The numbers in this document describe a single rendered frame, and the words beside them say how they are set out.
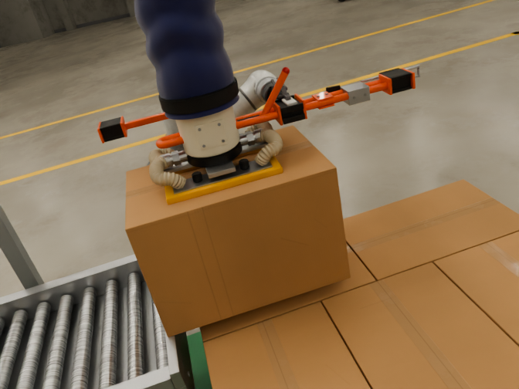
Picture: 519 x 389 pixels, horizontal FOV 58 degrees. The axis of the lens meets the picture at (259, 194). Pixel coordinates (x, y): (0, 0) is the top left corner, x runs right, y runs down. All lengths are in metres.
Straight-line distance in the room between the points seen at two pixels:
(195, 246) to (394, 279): 0.67
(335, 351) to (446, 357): 0.29
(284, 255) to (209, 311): 0.29
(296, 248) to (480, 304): 0.56
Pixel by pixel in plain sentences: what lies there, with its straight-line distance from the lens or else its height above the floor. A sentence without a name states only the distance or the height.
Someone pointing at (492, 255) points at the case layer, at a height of 0.54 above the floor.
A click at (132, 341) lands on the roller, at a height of 0.55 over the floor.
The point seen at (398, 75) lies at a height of 1.15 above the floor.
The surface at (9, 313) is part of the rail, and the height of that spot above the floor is 0.54.
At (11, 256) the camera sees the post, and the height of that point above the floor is 0.69.
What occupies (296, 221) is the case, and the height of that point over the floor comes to 0.87.
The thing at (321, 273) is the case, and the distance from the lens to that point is 1.49.
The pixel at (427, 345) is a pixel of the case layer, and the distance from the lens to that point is 1.42.
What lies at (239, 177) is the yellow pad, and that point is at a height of 1.02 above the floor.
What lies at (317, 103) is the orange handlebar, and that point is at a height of 1.13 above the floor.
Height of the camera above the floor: 1.60
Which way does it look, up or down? 28 degrees down
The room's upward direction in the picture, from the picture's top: 14 degrees counter-clockwise
